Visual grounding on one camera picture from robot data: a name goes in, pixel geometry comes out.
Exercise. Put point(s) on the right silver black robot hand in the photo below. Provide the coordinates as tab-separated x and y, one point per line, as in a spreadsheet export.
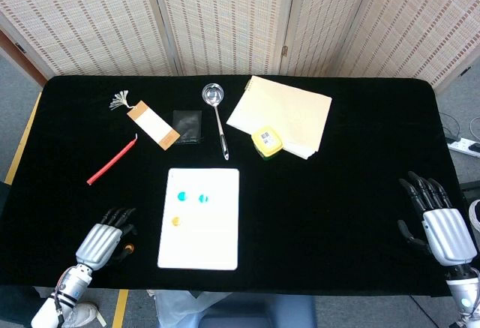
448	234

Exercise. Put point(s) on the metal ladle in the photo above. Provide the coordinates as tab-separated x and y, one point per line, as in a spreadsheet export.
212	93

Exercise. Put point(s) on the woven folding screen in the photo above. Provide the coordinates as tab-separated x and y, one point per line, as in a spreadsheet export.
225	16

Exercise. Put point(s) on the green tub yellow lid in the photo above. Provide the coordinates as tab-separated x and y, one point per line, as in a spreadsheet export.
266	138

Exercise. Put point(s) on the black square pad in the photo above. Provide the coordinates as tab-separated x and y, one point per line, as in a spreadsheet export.
187	125

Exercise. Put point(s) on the red candle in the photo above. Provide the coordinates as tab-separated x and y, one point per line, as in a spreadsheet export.
112	161

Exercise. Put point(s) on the blue chair seat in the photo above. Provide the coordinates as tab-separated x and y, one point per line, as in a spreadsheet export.
258	311

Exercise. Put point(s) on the pale crumpled plastic cover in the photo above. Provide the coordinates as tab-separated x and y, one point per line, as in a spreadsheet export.
180	305

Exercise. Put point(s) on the teal disc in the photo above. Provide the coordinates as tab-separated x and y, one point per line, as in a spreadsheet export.
181	196
203	198

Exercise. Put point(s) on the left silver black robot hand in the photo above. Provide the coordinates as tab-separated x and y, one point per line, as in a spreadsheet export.
99	243

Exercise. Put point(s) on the metal screen hinge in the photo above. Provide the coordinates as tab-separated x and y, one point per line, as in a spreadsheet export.
284	51

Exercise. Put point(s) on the beige spiral notebook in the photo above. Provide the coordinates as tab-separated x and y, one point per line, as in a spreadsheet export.
285	110

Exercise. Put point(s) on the white power strip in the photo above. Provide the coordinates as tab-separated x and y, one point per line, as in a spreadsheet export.
465	145

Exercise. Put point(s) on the white magnetic board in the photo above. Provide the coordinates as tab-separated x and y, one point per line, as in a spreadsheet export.
202	241

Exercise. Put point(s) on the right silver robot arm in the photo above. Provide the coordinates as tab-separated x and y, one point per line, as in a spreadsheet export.
465	294

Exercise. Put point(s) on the white shoe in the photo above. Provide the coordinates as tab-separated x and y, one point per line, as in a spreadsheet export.
84	315

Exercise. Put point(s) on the black tablecloth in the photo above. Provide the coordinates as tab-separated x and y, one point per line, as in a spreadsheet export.
337	211

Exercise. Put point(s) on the paper bookmark with tassel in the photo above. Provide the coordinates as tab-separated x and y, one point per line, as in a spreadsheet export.
153	125

